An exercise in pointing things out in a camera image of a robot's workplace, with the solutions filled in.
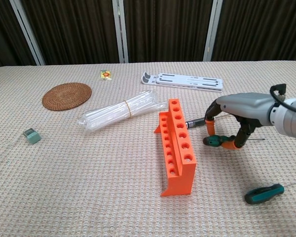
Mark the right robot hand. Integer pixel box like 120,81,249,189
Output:
204,92,275,151

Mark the dark green black screwdriver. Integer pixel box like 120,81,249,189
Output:
203,135,266,148

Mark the black precision screwdriver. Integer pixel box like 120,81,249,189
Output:
185,114,231,129

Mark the teal black screwdriver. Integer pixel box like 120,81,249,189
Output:
244,179,296,205

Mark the orange screwdriver rack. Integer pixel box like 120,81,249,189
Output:
153,98,197,198

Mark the white folding laptop stand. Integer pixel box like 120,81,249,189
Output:
141,71,224,93

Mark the yellow rubber band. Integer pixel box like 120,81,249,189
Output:
123,100,133,119

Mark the clear plastic tube bundle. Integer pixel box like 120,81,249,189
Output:
77,89,171,135

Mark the small yellow candy packet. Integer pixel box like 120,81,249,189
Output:
100,70,113,81

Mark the beige waffle tablecloth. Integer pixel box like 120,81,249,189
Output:
0,60,296,237

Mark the round woven rattan coaster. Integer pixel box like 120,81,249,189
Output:
41,82,92,112

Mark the small green box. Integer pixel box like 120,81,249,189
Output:
23,128,41,145

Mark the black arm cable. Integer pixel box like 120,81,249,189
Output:
270,83,296,117

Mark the grey partition frame post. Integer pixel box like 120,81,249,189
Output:
202,0,223,62
112,0,129,64
9,0,45,66

